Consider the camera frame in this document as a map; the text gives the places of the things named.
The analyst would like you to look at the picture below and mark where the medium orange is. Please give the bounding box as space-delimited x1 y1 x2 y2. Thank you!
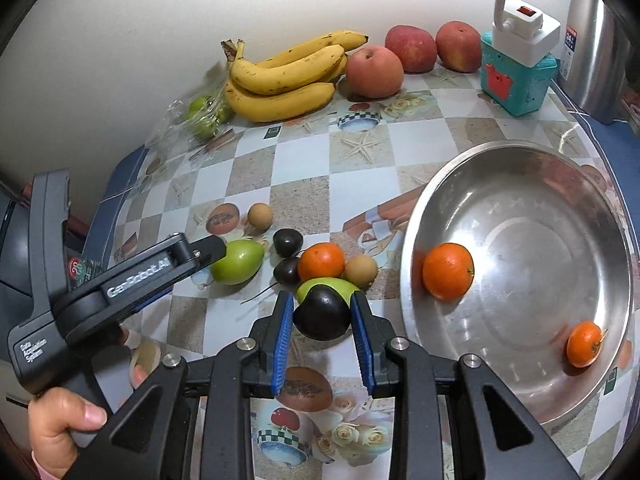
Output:
298 242 347 282

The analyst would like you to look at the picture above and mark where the checkered printed tablecloth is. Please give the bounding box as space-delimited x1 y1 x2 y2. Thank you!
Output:
80 67 640 480

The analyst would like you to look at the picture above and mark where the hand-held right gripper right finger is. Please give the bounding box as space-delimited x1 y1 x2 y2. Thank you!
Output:
349 290 581 480

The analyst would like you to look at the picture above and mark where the dark grey object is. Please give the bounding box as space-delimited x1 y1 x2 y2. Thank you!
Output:
0 180 38 311

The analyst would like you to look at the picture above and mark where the green jujube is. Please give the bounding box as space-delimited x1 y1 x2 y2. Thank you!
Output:
210 239 265 286
296 276 362 306

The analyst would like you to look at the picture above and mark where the small orange with stem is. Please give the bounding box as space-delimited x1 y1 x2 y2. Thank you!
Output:
566 321 607 368

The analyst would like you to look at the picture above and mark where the teal toy box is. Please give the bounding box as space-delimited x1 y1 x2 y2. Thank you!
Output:
480 30 558 118

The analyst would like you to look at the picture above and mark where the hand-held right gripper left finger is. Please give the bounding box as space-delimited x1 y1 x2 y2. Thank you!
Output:
65 291 296 480

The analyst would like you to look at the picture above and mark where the pale red apple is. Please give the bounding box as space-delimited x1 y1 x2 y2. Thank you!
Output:
346 45 405 100

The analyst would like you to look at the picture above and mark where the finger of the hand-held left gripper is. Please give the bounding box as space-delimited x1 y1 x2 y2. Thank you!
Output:
100 232 228 311
117 285 176 320

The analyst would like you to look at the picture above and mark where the white power adapter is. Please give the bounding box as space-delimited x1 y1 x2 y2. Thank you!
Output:
492 0 562 67

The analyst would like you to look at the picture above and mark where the large orange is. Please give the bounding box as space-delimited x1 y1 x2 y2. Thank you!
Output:
422 242 474 302

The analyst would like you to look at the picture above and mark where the brown longan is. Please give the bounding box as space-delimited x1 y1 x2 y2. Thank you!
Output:
247 202 274 232
342 254 378 289

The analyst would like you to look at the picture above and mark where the person's left forearm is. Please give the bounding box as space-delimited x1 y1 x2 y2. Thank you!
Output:
31 451 68 480

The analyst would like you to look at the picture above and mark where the round steel tray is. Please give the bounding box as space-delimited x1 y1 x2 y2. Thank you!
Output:
400 140 635 423

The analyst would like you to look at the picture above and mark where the stainless steel kettle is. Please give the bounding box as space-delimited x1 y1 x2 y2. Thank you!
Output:
556 0 640 126

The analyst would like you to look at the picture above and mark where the person's left hand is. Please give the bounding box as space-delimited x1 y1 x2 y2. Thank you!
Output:
27 387 108 476

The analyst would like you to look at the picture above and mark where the dark plum with long stem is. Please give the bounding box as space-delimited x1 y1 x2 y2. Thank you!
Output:
240 257 301 306

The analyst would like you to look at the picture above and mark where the yellow banana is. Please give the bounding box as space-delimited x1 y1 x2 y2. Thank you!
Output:
325 52 349 83
220 39 347 96
223 79 337 123
250 30 370 68

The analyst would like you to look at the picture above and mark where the green wrapped vegetable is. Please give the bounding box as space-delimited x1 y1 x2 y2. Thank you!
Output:
145 67 241 148

